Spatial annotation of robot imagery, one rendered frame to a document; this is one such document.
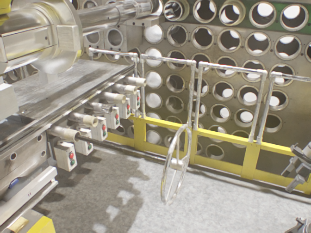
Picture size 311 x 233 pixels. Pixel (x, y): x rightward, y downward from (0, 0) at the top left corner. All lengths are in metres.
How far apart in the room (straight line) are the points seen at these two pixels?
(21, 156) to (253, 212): 1.72
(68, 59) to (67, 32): 0.14
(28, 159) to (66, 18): 0.79
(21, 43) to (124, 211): 1.54
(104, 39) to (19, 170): 1.90
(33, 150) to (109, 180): 1.07
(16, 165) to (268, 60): 2.42
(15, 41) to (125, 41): 1.96
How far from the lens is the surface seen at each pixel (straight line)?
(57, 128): 1.56
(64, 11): 1.17
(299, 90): 3.04
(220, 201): 2.33
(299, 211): 2.48
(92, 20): 1.44
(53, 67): 1.29
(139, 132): 2.67
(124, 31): 2.89
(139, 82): 2.13
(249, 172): 2.55
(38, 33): 1.13
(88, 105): 1.79
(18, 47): 1.07
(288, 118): 3.17
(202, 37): 3.60
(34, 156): 1.59
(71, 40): 1.13
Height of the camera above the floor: 1.66
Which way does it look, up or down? 28 degrees down
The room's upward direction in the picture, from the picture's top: straight up
